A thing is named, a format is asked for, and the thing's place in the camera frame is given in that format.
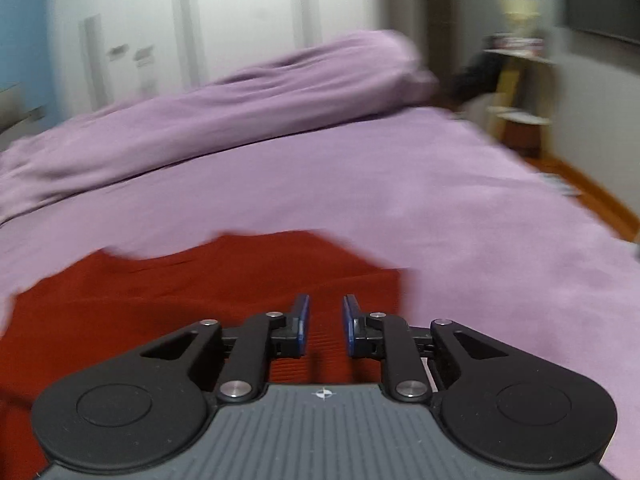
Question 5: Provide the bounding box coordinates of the purple fleece duvet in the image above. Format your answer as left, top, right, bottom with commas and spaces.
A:
0, 30, 441, 226

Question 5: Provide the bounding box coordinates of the yellow side table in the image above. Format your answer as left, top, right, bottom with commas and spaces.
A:
482, 47, 556, 157

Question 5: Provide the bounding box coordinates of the red knit sweater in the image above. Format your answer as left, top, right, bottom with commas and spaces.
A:
0, 230, 416, 480

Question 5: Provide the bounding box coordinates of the white wardrobe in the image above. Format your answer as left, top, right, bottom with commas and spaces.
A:
47, 0, 451, 111

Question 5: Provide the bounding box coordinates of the dark clothing pile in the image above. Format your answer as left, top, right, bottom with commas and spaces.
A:
450, 50, 506, 106

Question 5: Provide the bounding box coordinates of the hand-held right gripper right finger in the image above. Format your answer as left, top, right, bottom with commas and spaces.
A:
341, 294, 506, 404

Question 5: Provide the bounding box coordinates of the purple fleece bed sheet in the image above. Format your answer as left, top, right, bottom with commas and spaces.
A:
0, 105, 640, 480

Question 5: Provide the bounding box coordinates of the cream flower bouquet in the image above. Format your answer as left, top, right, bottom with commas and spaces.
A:
500, 0, 543, 41

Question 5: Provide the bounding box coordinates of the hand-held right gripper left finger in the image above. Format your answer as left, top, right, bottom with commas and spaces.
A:
141, 294, 311, 404

